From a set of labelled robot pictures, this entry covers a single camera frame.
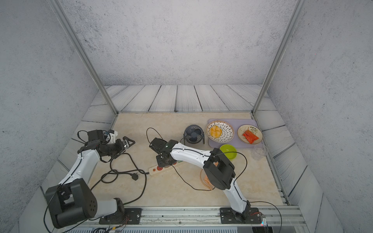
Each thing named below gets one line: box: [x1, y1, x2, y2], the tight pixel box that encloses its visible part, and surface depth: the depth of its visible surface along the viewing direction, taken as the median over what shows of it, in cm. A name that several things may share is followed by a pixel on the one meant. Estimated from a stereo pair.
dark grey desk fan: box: [183, 124, 205, 146], surface depth 99 cm
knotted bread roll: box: [209, 125, 222, 139], surface depth 106 cm
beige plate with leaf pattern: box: [237, 124, 263, 145], surface depth 106 cm
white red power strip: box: [148, 161, 184, 176], surface depth 89 cm
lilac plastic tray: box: [207, 118, 264, 149], surface depth 104 cm
